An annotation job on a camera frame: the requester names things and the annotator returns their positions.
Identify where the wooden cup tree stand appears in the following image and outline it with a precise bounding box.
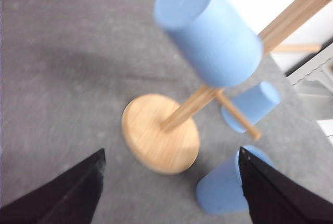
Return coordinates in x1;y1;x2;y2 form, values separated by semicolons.
122;0;333;174

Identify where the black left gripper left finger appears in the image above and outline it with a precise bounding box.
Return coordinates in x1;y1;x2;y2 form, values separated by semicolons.
0;149;106;224

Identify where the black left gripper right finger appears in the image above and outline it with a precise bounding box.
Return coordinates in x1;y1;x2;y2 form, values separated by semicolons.
238;146;333;224

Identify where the blue ribbed cup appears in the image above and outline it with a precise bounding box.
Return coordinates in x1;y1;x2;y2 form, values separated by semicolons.
222;82;280;133
156;0;263;88
196;146;274;214

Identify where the grey metal frame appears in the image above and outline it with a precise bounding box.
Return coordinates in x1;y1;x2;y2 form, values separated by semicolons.
285;41;333;140

